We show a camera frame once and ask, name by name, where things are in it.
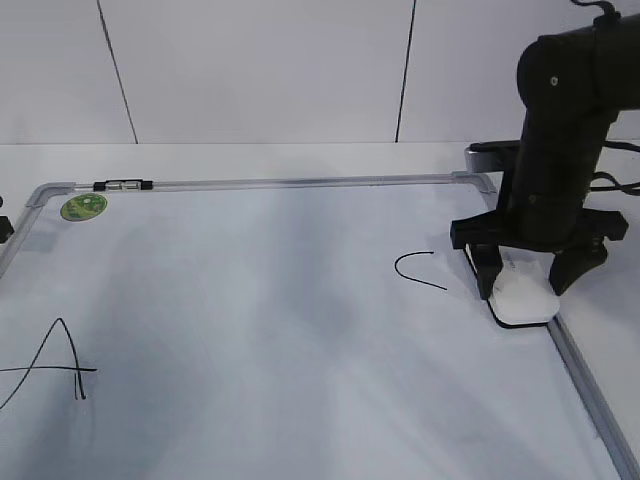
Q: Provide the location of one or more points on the green round sticker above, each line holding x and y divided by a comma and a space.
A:
83, 207

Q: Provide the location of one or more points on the black silver hanging clip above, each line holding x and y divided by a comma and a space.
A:
123, 185

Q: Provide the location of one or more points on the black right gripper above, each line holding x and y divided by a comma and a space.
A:
539, 223

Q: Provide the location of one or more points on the white whiteboard with grey frame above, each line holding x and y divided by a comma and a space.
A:
280, 329

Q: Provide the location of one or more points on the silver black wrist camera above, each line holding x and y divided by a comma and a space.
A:
490, 157

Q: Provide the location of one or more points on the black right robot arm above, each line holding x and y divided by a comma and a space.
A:
573, 85

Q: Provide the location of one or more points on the white whiteboard eraser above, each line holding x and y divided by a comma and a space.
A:
522, 296

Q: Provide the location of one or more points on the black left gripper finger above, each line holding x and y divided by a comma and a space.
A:
6, 229

